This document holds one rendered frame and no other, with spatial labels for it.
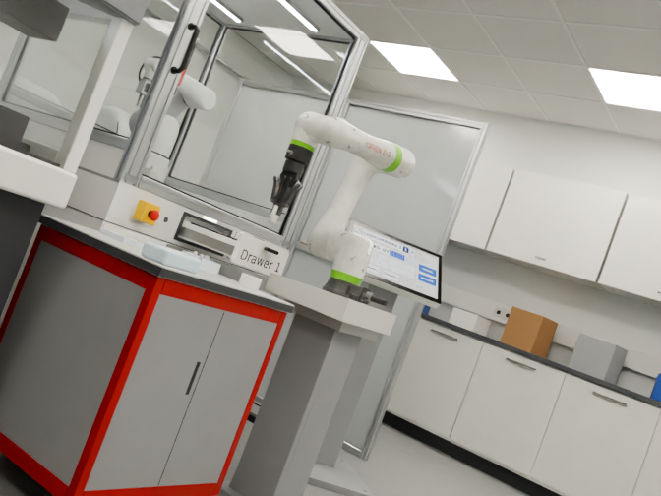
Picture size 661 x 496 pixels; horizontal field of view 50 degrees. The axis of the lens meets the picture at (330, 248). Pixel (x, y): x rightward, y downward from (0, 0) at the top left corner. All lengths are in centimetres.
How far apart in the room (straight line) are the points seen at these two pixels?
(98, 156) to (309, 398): 114
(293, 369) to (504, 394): 275
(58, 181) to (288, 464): 131
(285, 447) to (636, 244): 351
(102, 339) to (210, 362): 34
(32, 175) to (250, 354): 84
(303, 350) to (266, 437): 35
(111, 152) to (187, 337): 82
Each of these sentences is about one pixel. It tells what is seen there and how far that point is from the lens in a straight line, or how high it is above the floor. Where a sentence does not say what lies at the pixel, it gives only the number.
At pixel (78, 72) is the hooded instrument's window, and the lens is 208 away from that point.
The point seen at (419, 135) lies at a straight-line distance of 442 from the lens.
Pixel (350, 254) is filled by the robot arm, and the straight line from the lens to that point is 268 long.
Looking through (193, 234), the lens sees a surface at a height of 86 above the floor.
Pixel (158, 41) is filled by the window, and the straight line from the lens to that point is 266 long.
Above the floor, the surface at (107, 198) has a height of 87.
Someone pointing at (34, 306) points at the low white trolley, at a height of 50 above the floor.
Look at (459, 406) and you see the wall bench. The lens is 532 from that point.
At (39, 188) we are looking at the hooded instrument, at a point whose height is 84.
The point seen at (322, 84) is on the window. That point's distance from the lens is 321.
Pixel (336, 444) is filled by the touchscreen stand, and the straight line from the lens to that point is 355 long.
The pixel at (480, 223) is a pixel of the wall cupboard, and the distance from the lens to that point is 587.
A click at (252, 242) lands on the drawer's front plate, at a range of 255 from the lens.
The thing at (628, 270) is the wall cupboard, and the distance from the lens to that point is 549.
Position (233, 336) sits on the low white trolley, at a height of 62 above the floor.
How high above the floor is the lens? 88
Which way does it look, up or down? 3 degrees up
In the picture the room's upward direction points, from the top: 21 degrees clockwise
